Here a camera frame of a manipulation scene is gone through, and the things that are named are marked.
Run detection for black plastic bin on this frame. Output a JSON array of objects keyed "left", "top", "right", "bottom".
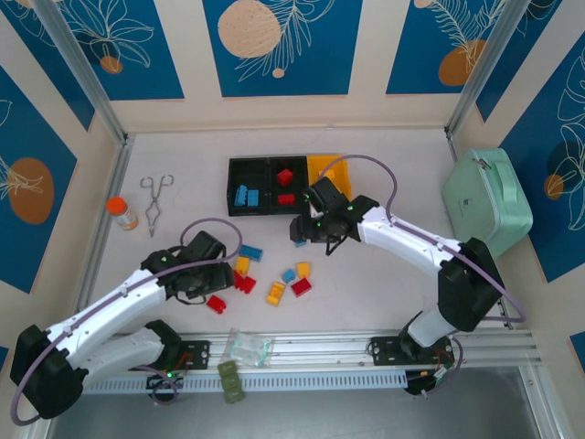
[
  {"left": 267, "top": 155, "right": 310, "bottom": 216},
  {"left": 228, "top": 157, "right": 271, "bottom": 218}
]

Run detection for yellow plastic bin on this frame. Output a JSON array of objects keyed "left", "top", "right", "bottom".
[{"left": 305, "top": 154, "right": 354, "bottom": 202}]

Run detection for clear plastic bag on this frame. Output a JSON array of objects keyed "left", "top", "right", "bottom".
[{"left": 219, "top": 327, "right": 274, "bottom": 369}]

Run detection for metal tongs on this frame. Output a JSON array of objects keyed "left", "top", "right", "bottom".
[{"left": 139, "top": 173, "right": 176, "bottom": 239}]

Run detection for orange capped bottle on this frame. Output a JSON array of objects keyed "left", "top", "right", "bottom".
[{"left": 105, "top": 196, "right": 140, "bottom": 231}]

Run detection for olive green button pad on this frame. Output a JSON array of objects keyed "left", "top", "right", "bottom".
[{"left": 216, "top": 359, "right": 246, "bottom": 405}]

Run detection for left base electronics board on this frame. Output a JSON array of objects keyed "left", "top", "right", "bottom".
[{"left": 144, "top": 369, "right": 185, "bottom": 407}]

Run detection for base electronics board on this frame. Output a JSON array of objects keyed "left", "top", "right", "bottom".
[
  {"left": 404, "top": 364, "right": 463, "bottom": 400},
  {"left": 144, "top": 369, "right": 185, "bottom": 407}
]

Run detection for mint green case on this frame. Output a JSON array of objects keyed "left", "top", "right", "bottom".
[{"left": 441, "top": 146, "right": 535, "bottom": 260}]

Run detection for right base electronics board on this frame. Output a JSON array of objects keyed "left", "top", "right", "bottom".
[{"left": 404, "top": 364, "right": 463, "bottom": 400}]

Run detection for thin black left gripper cable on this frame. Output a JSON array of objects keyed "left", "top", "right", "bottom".
[{"left": 171, "top": 290, "right": 209, "bottom": 306}]

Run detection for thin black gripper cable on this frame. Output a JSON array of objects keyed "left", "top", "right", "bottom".
[
  {"left": 171, "top": 290, "right": 209, "bottom": 306},
  {"left": 324, "top": 235, "right": 351, "bottom": 257}
]

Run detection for thin black right gripper cable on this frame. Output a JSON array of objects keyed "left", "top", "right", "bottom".
[{"left": 324, "top": 235, "right": 351, "bottom": 257}]

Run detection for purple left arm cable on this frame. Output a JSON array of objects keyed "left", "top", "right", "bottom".
[{"left": 11, "top": 217, "right": 244, "bottom": 426}]

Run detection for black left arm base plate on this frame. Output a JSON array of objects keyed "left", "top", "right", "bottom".
[{"left": 173, "top": 338, "right": 212, "bottom": 371}]

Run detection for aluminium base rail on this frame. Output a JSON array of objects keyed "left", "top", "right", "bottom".
[{"left": 113, "top": 329, "right": 536, "bottom": 372}]

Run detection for white slotted cable duct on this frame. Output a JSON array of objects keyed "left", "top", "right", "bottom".
[{"left": 84, "top": 370, "right": 408, "bottom": 395}]

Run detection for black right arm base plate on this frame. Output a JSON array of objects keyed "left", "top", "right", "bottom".
[{"left": 368, "top": 336, "right": 458, "bottom": 368}]

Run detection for aluminium frame post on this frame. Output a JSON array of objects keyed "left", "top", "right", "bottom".
[
  {"left": 445, "top": 0, "right": 535, "bottom": 138},
  {"left": 31, "top": 0, "right": 130, "bottom": 144}
]

